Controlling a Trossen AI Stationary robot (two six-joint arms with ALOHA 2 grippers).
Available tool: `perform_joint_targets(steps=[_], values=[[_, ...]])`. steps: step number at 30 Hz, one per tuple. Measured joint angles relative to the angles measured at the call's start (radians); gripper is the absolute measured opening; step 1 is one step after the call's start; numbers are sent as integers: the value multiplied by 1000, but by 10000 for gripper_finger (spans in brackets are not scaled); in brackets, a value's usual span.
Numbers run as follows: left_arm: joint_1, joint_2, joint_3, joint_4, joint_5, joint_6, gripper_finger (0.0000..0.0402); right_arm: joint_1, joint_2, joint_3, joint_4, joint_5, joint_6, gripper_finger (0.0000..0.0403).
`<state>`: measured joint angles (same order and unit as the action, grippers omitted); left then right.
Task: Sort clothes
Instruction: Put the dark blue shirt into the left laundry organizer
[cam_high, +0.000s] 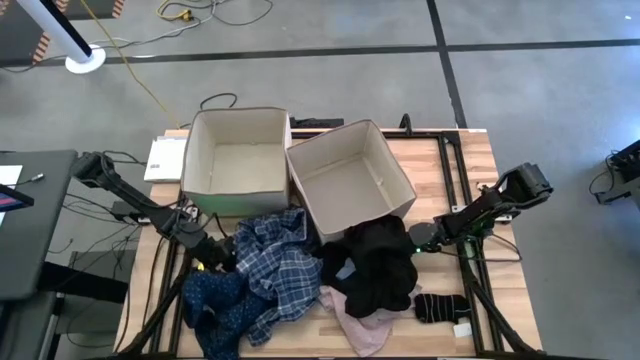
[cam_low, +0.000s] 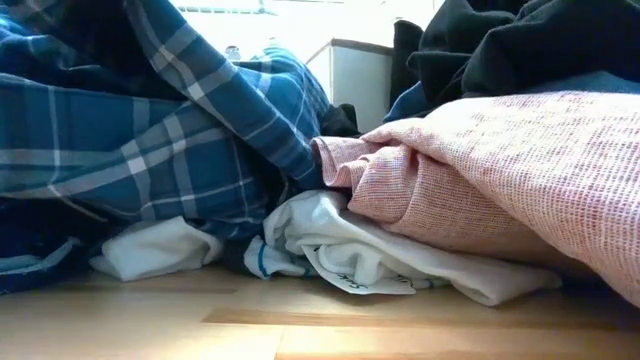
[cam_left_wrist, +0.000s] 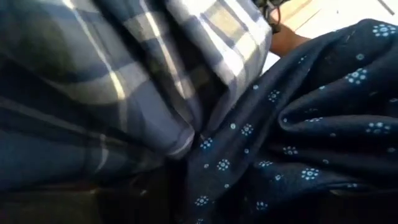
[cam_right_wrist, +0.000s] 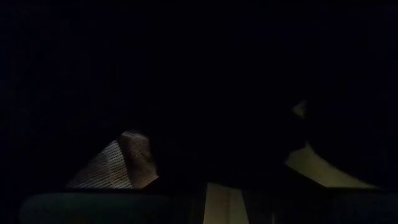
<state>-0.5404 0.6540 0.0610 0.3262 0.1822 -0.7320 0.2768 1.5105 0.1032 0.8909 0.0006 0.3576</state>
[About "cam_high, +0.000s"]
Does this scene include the white pole round base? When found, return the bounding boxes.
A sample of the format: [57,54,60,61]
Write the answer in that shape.
[16,0,107,75]

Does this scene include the pink garment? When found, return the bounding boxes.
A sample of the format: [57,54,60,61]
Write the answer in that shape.
[318,284,424,358]

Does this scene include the black mat orange-striped edge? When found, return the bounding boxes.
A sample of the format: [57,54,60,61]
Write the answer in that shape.
[0,0,126,66]

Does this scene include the thin yellow floor cable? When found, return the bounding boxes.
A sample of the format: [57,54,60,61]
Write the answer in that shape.
[79,0,181,130]

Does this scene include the grey floor cable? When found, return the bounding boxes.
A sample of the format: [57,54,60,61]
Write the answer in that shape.
[0,0,231,74]

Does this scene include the white cardboard box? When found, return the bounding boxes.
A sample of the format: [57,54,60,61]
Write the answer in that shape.
[143,135,189,183]

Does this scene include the black floor cable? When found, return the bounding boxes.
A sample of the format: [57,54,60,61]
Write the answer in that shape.
[209,0,275,27]

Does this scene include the beige fabric storage bin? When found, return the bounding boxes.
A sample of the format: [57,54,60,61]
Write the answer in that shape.
[180,106,293,219]
[285,118,418,246]

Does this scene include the navy dotted garment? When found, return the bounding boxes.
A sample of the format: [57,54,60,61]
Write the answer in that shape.
[181,269,276,360]

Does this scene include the black looped cable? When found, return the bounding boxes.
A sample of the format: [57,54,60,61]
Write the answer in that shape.
[199,92,239,112]

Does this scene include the black equipment with cables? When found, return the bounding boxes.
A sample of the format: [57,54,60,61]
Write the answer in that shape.
[588,139,640,206]

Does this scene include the black desk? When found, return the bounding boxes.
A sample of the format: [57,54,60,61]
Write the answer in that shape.
[0,148,79,301]

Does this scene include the yellow cord with plug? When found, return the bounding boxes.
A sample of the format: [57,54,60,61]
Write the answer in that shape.
[156,0,195,23]

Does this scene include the black striped sock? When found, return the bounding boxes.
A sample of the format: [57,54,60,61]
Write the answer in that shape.
[413,292,473,325]

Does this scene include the black aluminium rig frame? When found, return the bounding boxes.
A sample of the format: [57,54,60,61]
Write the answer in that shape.
[117,128,546,360]

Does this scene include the black garment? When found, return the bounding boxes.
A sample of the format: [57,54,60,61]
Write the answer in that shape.
[319,214,420,320]

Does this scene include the blue plaid flannel shirt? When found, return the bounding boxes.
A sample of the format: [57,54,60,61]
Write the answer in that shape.
[233,207,325,348]

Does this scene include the tablet screen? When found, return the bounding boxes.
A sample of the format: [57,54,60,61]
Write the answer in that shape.
[0,183,35,214]

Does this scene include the white paper sheet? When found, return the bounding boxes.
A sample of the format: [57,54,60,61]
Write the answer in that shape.
[0,164,24,189]

